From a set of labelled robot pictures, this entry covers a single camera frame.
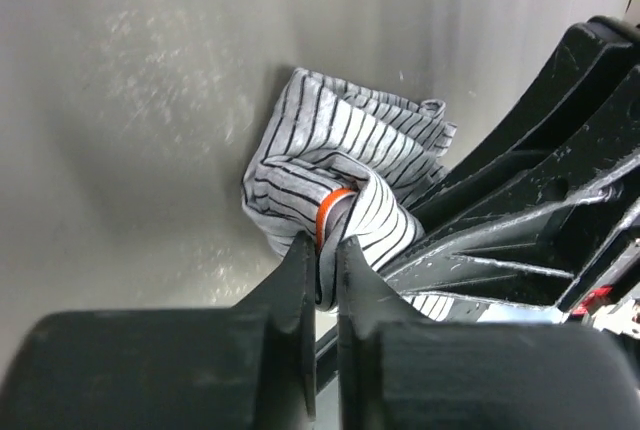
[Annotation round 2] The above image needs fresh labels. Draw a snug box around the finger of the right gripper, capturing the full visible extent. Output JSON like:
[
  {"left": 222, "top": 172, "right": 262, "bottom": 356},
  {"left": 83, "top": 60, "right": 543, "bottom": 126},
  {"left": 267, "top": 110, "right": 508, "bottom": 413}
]
[{"left": 382, "top": 16, "right": 639, "bottom": 311}]

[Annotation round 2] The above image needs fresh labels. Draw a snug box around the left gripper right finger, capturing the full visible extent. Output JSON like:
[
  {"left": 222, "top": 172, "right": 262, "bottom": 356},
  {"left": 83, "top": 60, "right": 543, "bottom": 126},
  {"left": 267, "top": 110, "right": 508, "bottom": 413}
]
[{"left": 336, "top": 238, "right": 639, "bottom": 429}]

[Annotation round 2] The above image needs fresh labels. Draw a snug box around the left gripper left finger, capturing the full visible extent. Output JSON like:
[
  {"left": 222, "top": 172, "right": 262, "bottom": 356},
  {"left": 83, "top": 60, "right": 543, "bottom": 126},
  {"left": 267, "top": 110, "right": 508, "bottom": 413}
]
[{"left": 1, "top": 235, "right": 316, "bottom": 429}]

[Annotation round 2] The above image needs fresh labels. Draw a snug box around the grey striped underwear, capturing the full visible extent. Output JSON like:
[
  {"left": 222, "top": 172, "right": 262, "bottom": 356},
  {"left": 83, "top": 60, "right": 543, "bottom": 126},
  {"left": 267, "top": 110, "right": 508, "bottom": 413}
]
[{"left": 241, "top": 68, "right": 456, "bottom": 312}]

